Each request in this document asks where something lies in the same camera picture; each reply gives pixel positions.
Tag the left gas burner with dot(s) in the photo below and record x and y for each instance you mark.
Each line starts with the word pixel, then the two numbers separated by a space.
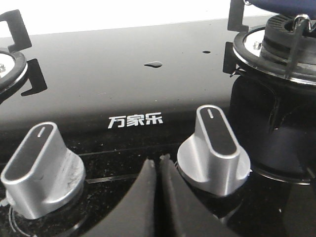
pixel 15 69

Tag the dark blue cooking pot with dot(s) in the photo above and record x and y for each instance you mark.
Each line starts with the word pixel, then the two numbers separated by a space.
pixel 288 7

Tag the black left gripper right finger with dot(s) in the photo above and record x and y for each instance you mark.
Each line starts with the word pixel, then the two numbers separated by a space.
pixel 186 215

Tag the right silver stove knob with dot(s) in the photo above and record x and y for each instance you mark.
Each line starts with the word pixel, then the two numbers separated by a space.
pixel 212 159

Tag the right gas burner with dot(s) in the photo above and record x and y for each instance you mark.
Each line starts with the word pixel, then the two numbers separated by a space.
pixel 285 47

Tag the silver stove knob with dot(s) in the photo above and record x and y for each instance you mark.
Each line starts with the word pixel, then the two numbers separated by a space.
pixel 43 174
pixel 212 159

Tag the left silver stove knob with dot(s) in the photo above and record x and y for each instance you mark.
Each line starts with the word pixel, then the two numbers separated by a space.
pixel 43 174

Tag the black glass gas cooktop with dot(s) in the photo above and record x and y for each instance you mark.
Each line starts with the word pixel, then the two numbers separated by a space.
pixel 120 97

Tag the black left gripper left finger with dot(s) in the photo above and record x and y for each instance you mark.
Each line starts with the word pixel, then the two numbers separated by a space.
pixel 134 215

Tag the gas burner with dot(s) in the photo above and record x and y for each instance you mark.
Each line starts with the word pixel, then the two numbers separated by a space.
pixel 285 47
pixel 15 69

